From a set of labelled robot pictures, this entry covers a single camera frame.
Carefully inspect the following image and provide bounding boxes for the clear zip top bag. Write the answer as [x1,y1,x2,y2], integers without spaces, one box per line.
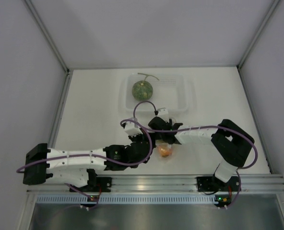
[154,115,178,161]

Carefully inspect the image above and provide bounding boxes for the pink fake food piece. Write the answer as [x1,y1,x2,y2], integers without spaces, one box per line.
[157,144,173,158]

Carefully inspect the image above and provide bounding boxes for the green netted fake melon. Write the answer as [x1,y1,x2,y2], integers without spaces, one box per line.
[131,73,159,102]

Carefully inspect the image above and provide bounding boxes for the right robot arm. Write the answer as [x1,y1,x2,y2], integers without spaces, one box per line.
[148,116,258,192]

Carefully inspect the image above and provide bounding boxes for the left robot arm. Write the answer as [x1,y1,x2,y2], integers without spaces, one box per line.
[18,134,155,191]

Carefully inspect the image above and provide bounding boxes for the white perforated plastic basket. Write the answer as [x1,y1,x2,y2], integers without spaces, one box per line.
[119,73,196,115]

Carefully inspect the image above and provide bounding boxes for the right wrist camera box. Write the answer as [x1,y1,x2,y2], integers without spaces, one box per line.
[155,108,169,123]

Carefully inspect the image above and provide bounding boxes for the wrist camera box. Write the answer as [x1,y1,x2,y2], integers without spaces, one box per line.
[155,108,169,123]
[122,121,142,137]

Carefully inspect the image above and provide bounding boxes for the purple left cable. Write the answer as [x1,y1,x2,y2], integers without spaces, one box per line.
[16,118,154,173]

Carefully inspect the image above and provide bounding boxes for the purple cable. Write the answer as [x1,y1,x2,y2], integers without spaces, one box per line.
[16,118,154,173]
[133,101,258,170]

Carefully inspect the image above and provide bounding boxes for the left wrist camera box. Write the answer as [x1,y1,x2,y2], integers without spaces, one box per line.
[122,121,142,137]

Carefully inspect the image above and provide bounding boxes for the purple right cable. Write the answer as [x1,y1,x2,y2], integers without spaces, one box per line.
[133,101,258,170]

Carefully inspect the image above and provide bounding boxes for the slotted grey cable duct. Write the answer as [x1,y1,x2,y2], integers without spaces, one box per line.
[36,194,227,205]

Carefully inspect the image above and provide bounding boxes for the aluminium mounting rail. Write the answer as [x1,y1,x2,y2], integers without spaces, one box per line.
[26,174,284,193]

